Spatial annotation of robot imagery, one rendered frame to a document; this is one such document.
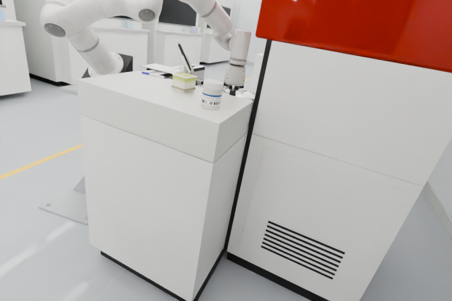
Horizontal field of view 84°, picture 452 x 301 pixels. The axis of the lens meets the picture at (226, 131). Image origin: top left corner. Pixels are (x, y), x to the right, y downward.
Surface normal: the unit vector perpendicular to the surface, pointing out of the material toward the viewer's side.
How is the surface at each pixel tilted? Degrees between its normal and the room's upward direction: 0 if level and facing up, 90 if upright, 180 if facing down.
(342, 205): 90
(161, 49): 90
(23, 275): 0
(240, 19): 90
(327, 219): 90
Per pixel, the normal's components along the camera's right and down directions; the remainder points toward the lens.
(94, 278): 0.15, -0.91
